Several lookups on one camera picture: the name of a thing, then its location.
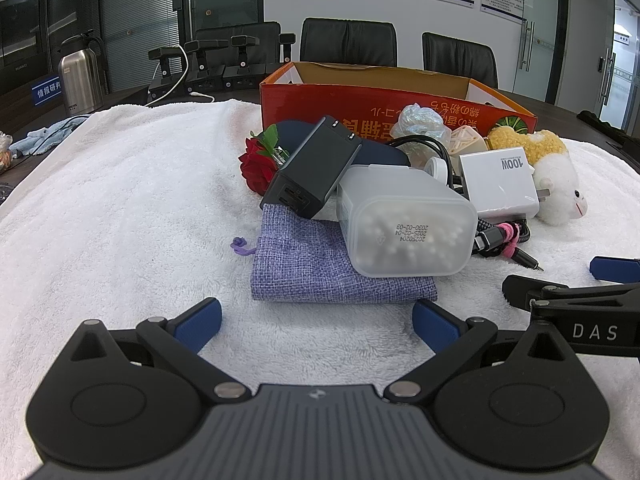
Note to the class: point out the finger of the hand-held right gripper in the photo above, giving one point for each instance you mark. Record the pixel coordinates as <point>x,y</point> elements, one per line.
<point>540,291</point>
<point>615,270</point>

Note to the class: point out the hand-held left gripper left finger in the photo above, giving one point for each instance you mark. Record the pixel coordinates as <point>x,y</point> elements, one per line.
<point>200,321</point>

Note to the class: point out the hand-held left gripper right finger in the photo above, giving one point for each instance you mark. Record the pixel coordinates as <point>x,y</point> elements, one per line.
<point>434,327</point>

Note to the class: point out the yellow and white plush toy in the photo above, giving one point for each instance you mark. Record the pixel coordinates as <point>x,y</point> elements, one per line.
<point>555,185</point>

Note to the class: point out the purple linen pouch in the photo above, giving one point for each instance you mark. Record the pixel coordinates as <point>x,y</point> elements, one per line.
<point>300,270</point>

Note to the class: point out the white power adapter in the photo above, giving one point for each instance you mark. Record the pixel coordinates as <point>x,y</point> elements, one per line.
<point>495,185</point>

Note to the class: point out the translucent cotton swab box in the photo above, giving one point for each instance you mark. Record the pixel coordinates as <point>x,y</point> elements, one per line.
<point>400,210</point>

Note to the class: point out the small white round container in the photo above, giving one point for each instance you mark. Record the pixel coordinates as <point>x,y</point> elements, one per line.
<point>437,167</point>

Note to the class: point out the red artificial rose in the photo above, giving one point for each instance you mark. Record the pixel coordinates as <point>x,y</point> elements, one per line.
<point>255,165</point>

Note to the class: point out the black power adapter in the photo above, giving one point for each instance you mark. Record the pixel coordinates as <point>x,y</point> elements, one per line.
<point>305,170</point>

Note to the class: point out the clear plastic bag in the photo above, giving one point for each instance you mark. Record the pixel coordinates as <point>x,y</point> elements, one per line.
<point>417,120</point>

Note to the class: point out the navy blue case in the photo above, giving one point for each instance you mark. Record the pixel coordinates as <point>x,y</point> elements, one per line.
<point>295,132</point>

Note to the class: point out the red cardboard box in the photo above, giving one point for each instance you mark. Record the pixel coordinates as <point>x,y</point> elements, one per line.
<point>350,105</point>

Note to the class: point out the beige plastic holder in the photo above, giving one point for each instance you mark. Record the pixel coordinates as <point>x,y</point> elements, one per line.
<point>467,145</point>

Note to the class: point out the light blue cloth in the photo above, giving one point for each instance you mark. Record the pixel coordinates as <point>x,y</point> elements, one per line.
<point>45,137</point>

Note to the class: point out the black office chair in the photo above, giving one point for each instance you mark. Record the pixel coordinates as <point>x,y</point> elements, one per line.
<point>460,60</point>
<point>235,32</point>
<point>350,42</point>

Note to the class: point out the stainless steel thermos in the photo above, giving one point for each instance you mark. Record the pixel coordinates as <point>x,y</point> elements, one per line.
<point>80,80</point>

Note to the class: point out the blue desk sign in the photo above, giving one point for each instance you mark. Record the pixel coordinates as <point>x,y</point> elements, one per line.
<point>46,92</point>

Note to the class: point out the black wall monitor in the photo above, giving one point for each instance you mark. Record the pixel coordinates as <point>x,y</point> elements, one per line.
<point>20,35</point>

